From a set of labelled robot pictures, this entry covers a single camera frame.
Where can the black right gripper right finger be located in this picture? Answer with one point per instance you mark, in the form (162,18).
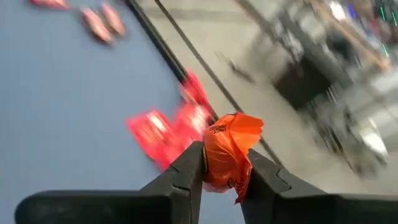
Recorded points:
(267,189)

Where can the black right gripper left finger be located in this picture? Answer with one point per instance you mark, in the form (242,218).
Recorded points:
(183,186)

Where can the orange Reese's candy pack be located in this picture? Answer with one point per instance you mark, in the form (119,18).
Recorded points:
(227,155)

